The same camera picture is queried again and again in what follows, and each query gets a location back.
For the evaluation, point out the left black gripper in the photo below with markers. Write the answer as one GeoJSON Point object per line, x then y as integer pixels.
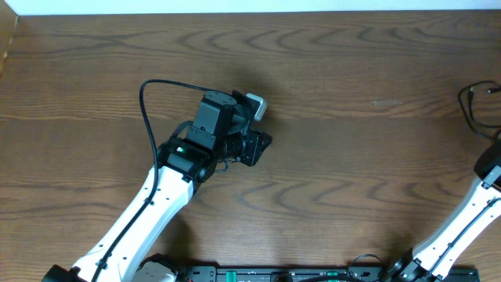
{"type": "Point", "coordinates": [252, 147]}

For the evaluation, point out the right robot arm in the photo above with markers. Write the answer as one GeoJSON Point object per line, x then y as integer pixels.
{"type": "Point", "coordinates": [432, 259]}

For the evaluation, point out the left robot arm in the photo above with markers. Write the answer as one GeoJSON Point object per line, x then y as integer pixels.
{"type": "Point", "coordinates": [220, 133]}

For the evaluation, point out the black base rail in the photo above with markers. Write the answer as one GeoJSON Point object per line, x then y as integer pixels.
{"type": "Point", "coordinates": [162, 268]}

